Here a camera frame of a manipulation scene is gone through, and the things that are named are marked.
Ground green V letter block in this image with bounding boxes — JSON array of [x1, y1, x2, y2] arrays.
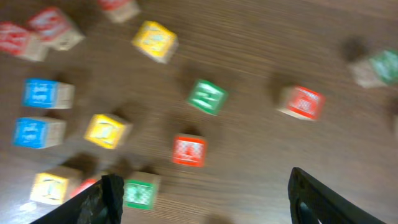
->
[[123, 172, 161, 210]]

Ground upper blue H block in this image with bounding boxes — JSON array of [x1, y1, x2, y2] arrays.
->
[[22, 78, 75, 109]]

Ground blue h block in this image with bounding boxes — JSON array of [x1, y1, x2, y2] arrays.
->
[[22, 78, 75, 109], [13, 117, 67, 149]]

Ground yellow O block middle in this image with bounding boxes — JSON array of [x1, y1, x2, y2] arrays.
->
[[84, 114, 133, 149]]

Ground green Z block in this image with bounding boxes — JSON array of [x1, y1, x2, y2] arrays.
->
[[348, 50, 397, 88]]

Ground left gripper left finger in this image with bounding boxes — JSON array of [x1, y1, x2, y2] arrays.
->
[[32, 174, 124, 224]]

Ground red I block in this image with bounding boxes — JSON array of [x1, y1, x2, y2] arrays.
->
[[70, 179, 97, 198]]

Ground yellow block upper left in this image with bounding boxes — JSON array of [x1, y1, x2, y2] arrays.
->
[[131, 21, 178, 63]]

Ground red X block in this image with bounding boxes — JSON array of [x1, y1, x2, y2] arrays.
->
[[97, 0, 141, 23]]

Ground red 9 block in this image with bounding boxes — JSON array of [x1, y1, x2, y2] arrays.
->
[[27, 7, 85, 51]]

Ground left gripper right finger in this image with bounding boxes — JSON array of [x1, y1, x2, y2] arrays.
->
[[288, 167, 385, 224]]

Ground yellow o block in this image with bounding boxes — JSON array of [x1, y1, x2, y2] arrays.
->
[[30, 166, 83, 205], [84, 114, 133, 149]]

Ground red O block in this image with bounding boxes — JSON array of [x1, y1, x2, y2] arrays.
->
[[277, 85, 325, 121]]

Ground yellow O block lower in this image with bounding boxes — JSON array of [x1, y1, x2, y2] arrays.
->
[[30, 166, 83, 205]]

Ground lower blue H block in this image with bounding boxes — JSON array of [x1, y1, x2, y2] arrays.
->
[[13, 117, 67, 149]]

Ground red M block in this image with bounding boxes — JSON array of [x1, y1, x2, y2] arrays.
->
[[1, 22, 49, 62]]

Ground red A block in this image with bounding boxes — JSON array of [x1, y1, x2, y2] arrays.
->
[[172, 133, 207, 167]]

